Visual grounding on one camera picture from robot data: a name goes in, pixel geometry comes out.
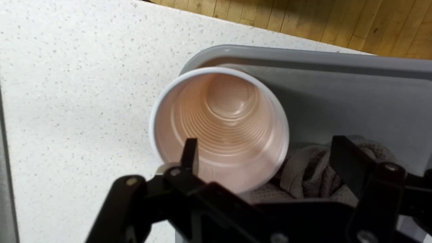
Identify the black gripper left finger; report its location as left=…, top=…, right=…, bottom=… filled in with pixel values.
left=84, top=137, right=271, bottom=243

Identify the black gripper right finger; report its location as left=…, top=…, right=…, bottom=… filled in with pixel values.
left=329, top=134, right=432, bottom=243

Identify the orange plastic cup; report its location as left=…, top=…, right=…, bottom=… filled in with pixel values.
left=148, top=65, right=291, bottom=196

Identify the gray plastic tray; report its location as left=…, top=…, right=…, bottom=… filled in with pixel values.
left=172, top=44, right=432, bottom=243

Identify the brown crumpled cloth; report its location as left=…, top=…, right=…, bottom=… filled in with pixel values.
left=241, top=140, right=399, bottom=210

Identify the stainless steel double sink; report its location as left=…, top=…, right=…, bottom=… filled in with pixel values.
left=0, top=86, right=20, bottom=243

